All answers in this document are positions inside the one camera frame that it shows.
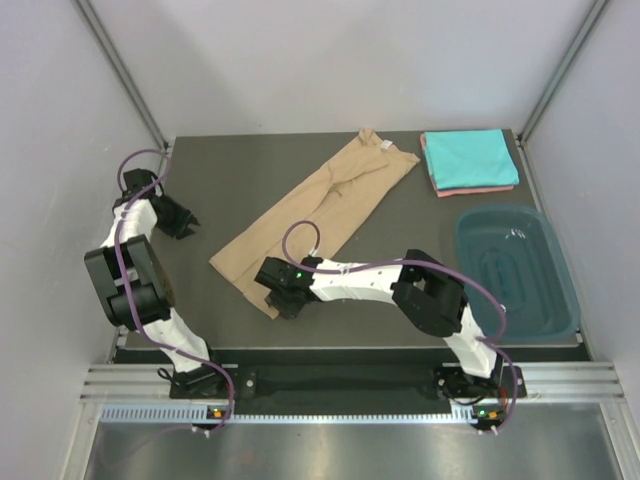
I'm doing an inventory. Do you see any aluminium corner post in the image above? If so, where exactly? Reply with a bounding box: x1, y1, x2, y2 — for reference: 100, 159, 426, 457
71, 0, 169, 149
517, 0, 612, 145

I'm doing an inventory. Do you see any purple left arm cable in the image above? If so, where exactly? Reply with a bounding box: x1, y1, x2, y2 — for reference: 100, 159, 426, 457
115, 148, 237, 441

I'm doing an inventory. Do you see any teal plastic bin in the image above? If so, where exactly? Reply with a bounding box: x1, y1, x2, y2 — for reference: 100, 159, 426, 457
455, 204, 581, 345

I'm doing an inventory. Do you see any left aluminium corner post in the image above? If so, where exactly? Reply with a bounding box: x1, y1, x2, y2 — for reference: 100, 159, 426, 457
71, 0, 169, 149

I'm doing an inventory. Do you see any grey slotted cable duct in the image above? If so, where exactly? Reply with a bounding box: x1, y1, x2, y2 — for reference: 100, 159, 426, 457
100, 403, 499, 425

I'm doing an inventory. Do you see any beige t shirt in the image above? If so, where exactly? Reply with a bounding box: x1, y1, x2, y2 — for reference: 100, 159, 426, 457
210, 129, 420, 319

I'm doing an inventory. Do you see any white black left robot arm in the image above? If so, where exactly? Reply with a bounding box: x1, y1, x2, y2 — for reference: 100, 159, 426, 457
84, 169, 227, 399

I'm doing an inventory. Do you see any folded turquoise t shirt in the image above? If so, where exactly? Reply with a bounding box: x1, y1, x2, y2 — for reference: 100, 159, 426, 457
423, 128, 520, 190

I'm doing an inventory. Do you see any right aluminium corner post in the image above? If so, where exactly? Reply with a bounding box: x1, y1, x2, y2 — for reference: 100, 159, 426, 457
517, 0, 612, 145

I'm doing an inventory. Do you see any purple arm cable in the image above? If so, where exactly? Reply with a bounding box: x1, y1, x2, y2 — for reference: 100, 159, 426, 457
115, 148, 237, 441
282, 220, 519, 436

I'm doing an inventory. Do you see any aluminium front frame rail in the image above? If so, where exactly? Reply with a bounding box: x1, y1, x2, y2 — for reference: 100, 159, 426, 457
81, 362, 625, 403

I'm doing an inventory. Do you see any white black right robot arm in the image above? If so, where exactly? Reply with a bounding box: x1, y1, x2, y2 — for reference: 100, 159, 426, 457
255, 249, 504, 399

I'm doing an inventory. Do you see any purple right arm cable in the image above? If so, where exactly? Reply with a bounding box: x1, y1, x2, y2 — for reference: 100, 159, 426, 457
282, 220, 519, 436

